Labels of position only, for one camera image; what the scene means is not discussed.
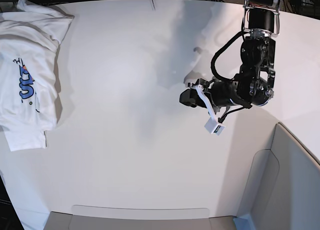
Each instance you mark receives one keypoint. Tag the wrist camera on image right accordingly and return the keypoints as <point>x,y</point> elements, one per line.
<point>214,127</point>

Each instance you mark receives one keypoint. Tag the grey side panel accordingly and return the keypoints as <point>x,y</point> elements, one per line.
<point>282,189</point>

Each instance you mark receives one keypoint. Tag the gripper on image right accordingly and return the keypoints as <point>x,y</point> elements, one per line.
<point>219,94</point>

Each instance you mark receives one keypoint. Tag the white printed t-shirt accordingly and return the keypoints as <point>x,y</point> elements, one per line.
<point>29,40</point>

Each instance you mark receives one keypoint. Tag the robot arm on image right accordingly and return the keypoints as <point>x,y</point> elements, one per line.
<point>254,83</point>

